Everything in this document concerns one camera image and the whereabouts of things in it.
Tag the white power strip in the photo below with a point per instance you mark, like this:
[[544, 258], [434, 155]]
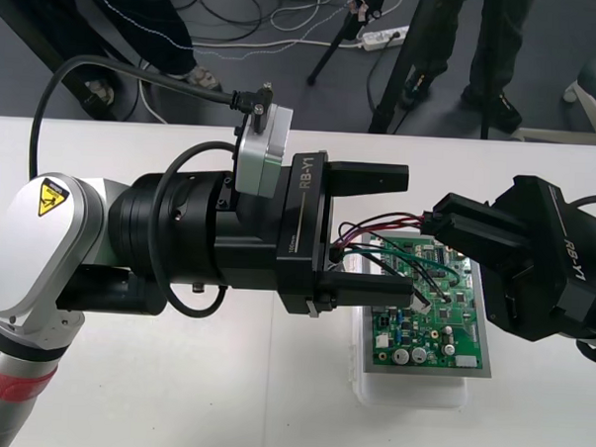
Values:
[[385, 38]]

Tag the large black tripod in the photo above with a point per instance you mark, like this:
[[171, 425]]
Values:
[[395, 64]]

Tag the small black tripod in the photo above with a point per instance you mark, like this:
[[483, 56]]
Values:
[[335, 42]]

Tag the silver and black left arm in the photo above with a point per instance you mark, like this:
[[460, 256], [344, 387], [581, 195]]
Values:
[[39, 252]]

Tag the person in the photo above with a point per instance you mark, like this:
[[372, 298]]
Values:
[[138, 23], [499, 44]]

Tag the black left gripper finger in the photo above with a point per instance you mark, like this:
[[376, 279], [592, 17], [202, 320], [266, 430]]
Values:
[[369, 292], [369, 177]]

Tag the green circuit board grey frame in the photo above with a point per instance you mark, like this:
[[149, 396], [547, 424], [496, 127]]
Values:
[[436, 338]]

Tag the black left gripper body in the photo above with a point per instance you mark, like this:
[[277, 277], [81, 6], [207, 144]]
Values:
[[305, 234]]

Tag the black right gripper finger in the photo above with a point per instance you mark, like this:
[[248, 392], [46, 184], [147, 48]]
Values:
[[472, 209], [490, 247]]

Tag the pale grey left wrist camera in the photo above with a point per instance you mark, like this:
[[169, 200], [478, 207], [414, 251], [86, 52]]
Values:
[[261, 152]]

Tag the black slanted stand leg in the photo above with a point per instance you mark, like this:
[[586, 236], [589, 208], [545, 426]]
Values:
[[20, 18]]

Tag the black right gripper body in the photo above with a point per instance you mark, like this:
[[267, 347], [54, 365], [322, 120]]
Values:
[[547, 284]]

